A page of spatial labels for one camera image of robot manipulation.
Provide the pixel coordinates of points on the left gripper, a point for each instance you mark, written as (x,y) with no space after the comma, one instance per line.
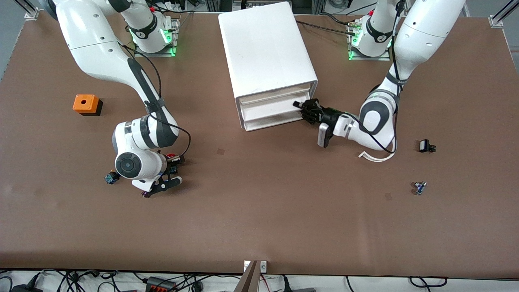
(329,114)

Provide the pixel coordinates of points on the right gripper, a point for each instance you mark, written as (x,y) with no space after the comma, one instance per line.
(169,165)

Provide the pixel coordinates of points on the red push button switch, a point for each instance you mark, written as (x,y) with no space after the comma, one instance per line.
(170,155)

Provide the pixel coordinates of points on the white plastic drawer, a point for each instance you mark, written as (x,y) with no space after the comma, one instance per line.
(271,97)
(267,110)
(271,123)

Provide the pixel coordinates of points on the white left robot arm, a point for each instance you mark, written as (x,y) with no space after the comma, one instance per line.
(425,28)

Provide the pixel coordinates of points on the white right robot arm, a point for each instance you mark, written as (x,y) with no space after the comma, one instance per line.
(93,40)

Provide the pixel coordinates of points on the white plastic drawer cabinet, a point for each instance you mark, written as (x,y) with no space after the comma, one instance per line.
(267,48)

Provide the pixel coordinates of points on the white curved plastic strip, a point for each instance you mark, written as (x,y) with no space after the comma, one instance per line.
(373,158)

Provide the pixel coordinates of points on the black power strip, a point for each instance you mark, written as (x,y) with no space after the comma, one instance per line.
(158,285)

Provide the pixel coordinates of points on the small blue electronic component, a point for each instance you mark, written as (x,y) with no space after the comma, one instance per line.
(419,187)

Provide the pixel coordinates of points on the black plug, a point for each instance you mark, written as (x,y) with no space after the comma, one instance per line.
(286,286)

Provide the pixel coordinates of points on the black power adapter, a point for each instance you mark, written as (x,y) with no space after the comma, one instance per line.
(24,288)

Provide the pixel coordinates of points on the green push button switch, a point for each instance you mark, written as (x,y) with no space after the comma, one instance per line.
(110,177)

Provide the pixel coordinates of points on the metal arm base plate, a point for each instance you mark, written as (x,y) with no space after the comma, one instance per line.
(175,40)
(381,58)

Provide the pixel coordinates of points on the orange button enclosure box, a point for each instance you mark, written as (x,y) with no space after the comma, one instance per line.
(86,103)

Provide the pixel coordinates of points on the small black switch component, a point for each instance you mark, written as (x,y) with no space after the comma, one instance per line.
(424,146)

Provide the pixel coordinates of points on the small white metal bracket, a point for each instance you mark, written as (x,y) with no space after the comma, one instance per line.
(263,266)
(246,265)

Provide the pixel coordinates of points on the grey angled post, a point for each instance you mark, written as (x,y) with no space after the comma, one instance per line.
(248,284)

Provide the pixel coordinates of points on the aluminium frame profile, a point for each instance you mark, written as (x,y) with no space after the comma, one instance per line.
(31,12)
(500,18)

